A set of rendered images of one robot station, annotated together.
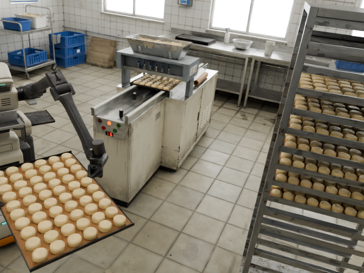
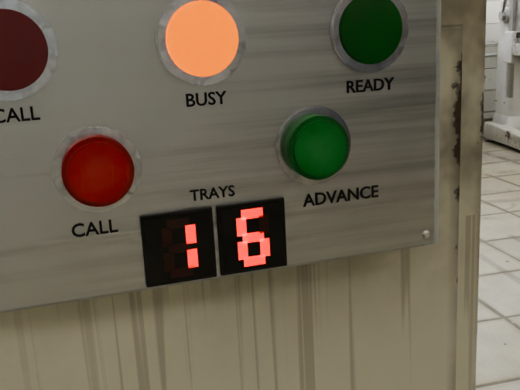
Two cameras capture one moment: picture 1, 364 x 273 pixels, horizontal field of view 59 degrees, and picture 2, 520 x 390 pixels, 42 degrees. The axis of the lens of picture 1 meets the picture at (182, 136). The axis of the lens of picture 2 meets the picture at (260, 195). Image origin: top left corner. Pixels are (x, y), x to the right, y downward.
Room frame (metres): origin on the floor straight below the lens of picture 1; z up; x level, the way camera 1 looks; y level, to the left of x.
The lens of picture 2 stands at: (1.97, 0.71, 0.82)
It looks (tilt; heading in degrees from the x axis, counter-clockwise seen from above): 14 degrees down; 326
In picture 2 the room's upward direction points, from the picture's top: 3 degrees counter-clockwise
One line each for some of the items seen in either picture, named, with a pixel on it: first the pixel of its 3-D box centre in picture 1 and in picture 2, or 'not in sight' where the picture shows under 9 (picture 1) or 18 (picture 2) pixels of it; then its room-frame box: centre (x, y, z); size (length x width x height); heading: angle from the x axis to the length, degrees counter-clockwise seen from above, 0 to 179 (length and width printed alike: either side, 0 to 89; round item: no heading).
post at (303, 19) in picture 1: (270, 154); not in sight; (1.71, -0.53, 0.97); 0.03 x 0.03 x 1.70; 76
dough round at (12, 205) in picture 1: (13, 206); not in sight; (1.00, 0.63, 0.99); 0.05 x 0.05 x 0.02
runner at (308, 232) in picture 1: (303, 230); not in sight; (1.61, -0.82, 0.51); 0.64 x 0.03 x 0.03; 76
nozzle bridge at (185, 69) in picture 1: (157, 72); not in sight; (3.08, 0.30, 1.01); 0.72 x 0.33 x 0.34; 73
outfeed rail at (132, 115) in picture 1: (174, 85); not in sight; (3.15, 0.13, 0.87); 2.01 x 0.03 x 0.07; 163
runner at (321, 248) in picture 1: (299, 241); not in sight; (1.61, -0.82, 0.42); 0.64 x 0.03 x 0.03; 76
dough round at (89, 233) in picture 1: (90, 233); not in sight; (0.91, 0.30, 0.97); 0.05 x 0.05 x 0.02
